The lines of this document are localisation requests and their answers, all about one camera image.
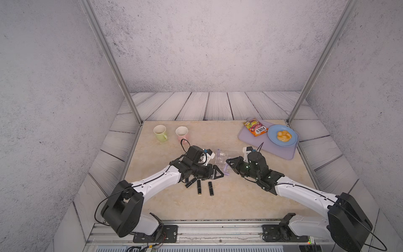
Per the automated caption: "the frame post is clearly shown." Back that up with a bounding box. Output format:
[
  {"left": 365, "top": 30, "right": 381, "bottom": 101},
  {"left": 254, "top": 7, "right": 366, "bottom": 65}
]
[
  {"left": 287, "top": 0, "right": 359, "bottom": 125},
  {"left": 80, "top": 0, "right": 143, "bottom": 125}
]

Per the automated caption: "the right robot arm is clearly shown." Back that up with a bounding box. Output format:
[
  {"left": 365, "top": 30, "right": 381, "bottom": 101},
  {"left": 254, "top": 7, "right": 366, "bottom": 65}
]
[{"left": 226, "top": 149, "right": 373, "bottom": 252}]

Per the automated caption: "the right frame post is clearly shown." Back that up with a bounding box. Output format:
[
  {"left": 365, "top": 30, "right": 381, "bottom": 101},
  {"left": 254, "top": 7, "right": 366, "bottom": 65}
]
[{"left": 287, "top": 0, "right": 359, "bottom": 125}]

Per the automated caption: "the blue plate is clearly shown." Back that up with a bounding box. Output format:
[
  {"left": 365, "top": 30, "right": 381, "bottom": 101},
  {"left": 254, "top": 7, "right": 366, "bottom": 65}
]
[{"left": 267, "top": 125, "right": 299, "bottom": 147}]

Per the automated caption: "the bread roll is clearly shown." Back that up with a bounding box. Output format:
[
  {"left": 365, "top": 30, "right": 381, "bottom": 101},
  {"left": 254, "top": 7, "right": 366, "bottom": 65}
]
[{"left": 277, "top": 130, "right": 292, "bottom": 142}]

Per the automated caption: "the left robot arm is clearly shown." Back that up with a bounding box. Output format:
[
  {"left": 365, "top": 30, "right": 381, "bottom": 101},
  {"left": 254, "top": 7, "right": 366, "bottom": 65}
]
[{"left": 101, "top": 146, "right": 224, "bottom": 240}]

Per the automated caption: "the orange snack packet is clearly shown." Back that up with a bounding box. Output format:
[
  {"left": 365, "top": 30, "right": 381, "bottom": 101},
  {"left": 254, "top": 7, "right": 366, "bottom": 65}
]
[{"left": 244, "top": 118, "right": 268, "bottom": 137}]

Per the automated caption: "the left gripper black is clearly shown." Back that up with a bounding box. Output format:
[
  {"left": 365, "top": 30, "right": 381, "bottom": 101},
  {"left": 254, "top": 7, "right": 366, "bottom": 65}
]
[{"left": 190, "top": 163, "right": 225, "bottom": 180}]

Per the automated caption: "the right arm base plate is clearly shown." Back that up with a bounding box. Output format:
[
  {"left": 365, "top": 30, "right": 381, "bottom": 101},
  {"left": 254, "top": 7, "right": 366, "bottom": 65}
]
[{"left": 262, "top": 224, "right": 309, "bottom": 243}]

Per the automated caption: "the left frame post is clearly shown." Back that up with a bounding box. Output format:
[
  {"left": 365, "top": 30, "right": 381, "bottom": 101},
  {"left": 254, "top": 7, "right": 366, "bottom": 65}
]
[{"left": 80, "top": 0, "right": 143, "bottom": 125}]

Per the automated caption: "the clear acrylic lipstick organizer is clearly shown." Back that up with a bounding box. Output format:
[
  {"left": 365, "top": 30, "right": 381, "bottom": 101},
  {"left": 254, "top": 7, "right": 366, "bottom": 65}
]
[{"left": 214, "top": 149, "right": 243, "bottom": 167}]

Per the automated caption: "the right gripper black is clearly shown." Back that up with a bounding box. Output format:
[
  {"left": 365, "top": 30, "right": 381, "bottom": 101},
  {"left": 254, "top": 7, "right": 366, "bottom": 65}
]
[{"left": 225, "top": 156, "right": 260, "bottom": 182}]

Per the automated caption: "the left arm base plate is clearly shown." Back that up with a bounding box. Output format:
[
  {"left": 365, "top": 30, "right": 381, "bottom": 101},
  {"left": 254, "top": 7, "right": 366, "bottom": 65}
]
[{"left": 133, "top": 224, "right": 178, "bottom": 244}]

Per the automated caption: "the pink mug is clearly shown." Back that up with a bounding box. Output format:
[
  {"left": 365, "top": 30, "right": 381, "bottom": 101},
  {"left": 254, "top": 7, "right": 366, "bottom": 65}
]
[{"left": 175, "top": 126, "right": 189, "bottom": 143}]

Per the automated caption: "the aluminium rail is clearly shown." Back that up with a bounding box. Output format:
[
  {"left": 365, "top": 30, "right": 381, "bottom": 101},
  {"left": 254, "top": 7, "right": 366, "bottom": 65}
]
[{"left": 84, "top": 219, "right": 342, "bottom": 252}]

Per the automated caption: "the green mug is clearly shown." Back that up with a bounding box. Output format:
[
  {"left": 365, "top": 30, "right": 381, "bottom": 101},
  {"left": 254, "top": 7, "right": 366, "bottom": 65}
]
[{"left": 153, "top": 125, "right": 168, "bottom": 142}]

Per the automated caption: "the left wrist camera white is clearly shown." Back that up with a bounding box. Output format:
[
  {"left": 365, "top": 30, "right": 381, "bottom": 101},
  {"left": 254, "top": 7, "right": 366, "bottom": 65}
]
[{"left": 201, "top": 149, "right": 215, "bottom": 165}]

